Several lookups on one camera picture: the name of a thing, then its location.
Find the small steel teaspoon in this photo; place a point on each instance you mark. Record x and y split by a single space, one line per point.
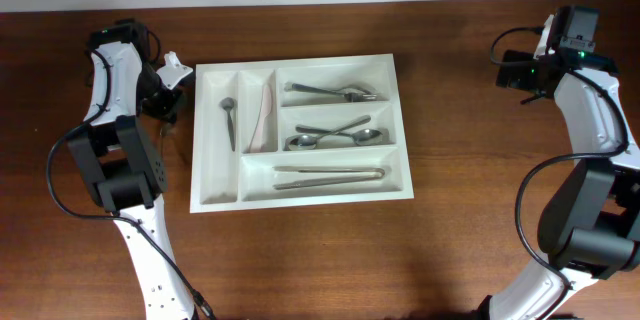
228 104

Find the large steel spoon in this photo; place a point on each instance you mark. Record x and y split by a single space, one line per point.
310 141
364 137

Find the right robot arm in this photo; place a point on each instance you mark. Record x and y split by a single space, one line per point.
589 229

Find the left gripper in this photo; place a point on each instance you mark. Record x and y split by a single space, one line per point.
168 111

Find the steel fork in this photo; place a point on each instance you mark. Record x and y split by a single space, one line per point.
350 91
320 91

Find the small steel teaspoon sideways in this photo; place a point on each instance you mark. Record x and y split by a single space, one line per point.
164 132

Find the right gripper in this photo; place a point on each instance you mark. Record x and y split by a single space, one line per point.
516 80

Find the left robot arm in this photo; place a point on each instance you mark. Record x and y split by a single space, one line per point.
119 164

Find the white plastic cutlery tray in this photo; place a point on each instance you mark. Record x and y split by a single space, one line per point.
284 133

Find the steel serrated tongs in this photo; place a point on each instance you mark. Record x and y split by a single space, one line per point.
333 176

